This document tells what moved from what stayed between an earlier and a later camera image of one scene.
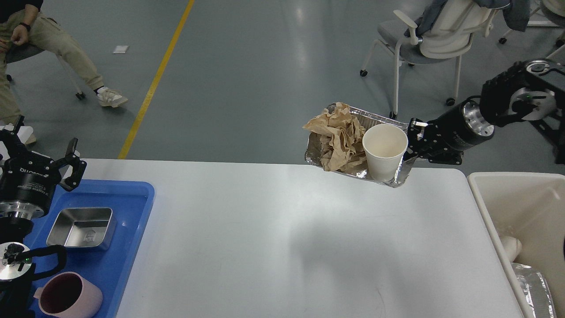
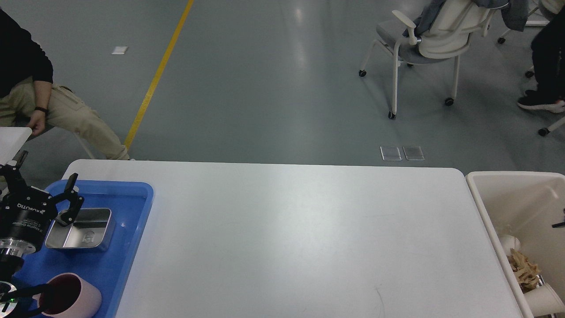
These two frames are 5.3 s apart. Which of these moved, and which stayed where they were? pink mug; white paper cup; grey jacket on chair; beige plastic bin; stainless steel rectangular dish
Moved: white paper cup
Stayed: pink mug; beige plastic bin; stainless steel rectangular dish; grey jacket on chair
